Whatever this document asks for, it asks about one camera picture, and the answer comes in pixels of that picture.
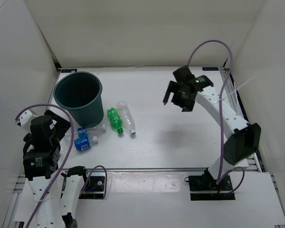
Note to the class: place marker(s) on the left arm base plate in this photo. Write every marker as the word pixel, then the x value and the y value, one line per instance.
pixel 95 188

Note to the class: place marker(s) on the clear bottle blue label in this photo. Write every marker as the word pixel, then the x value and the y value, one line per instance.
pixel 90 133

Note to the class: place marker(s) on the crushed blue label bottle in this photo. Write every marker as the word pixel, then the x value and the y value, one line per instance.
pixel 84 140

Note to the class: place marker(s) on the green plastic bottle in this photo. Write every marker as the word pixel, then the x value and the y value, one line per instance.
pixel 115 120

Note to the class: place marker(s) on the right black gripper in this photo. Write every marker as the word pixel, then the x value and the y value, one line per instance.
pixel 187 106

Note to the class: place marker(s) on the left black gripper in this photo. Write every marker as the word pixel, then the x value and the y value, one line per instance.
pixel 61 125

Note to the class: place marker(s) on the clear bottle white cap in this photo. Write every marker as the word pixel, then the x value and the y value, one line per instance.
pixel 126 117

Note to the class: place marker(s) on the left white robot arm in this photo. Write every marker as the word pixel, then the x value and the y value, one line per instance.
pixel 55 193

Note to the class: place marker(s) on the dark green plastic bin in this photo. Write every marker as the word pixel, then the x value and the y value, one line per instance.
pixel 80 94

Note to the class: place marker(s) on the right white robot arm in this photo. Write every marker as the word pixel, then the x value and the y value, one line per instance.
pixel 239 138

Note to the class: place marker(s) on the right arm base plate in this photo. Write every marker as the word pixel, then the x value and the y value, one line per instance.
pixel 204 190

